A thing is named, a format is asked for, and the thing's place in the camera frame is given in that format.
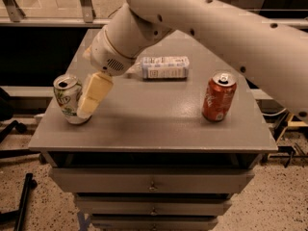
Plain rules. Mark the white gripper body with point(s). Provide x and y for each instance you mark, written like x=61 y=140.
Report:
x=103 y=58

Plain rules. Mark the green white 7up can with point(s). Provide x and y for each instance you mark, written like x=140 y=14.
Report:
x=68 y=90

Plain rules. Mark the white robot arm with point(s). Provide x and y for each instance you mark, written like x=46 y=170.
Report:
x=272 y=56

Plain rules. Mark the red coca-cola can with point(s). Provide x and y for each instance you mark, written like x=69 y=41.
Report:
x=219 y=95

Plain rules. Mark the clear plastic bottle blue label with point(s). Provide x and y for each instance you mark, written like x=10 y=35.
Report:
x=171 y=67

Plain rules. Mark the grey drawer cabinet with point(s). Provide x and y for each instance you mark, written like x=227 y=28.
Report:
x=148 y=160

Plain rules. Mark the black metal stand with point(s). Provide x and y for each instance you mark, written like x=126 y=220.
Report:
x=287 y=130

